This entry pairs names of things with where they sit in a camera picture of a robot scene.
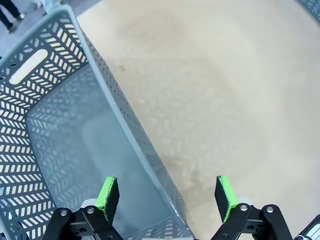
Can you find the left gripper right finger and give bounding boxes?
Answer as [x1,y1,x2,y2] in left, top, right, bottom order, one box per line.
[209,175,295,240]

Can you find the standing person in dark trousers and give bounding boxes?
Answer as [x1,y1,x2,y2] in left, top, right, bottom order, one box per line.
[0,0,26,33]

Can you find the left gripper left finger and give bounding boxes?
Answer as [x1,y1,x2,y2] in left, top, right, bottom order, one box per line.
[43,176,123,240]

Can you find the grey perforated plastic basket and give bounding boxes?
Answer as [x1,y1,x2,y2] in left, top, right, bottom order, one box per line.
[0,4,196,240]
[297,0,320,18]

